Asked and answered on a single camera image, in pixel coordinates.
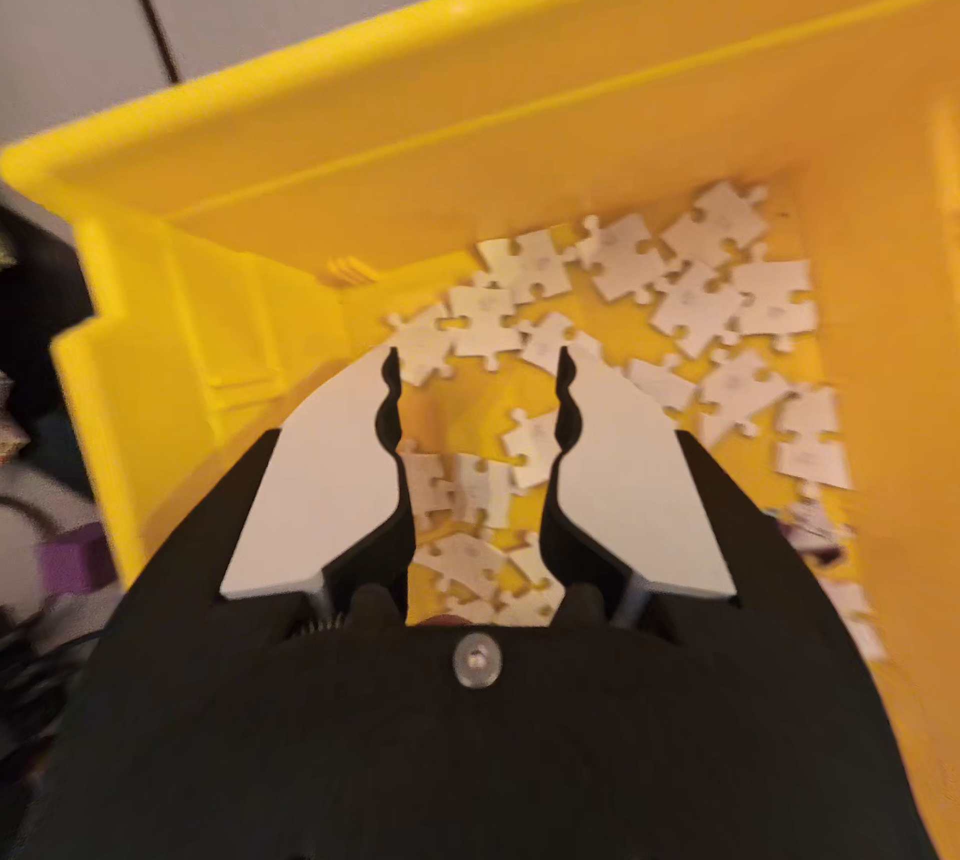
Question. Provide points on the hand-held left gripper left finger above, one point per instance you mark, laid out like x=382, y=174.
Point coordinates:
x=330, y=500

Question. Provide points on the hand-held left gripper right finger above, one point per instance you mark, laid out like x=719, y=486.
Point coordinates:
x=637, y=507

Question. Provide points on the pile of white puzzle pieces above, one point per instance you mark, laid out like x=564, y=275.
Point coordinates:
x=697, y=305

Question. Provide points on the yellow plastic bin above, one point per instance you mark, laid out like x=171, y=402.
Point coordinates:
x=525, y=125

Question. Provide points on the printed puzzle piece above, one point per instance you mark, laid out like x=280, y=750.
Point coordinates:
x=814, y=534

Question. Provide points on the purple box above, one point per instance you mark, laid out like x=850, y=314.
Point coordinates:
x=75, y=560

